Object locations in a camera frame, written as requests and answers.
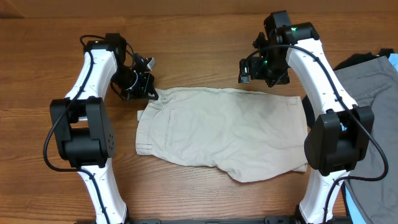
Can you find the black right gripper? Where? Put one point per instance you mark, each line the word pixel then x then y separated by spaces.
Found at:
pixel 282 78

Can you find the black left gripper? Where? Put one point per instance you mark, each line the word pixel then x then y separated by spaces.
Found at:
pixel 143 91

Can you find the beige shorts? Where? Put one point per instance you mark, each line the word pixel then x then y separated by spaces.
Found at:
pixel 251 135

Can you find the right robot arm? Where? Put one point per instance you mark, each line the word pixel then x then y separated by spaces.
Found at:
pixel 339 135

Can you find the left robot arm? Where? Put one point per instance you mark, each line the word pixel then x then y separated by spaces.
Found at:
pixel 82 137

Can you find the black garment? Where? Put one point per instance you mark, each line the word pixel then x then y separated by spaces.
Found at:
pixel 351 61

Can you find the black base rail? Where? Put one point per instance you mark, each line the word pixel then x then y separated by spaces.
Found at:
pixel 211 221

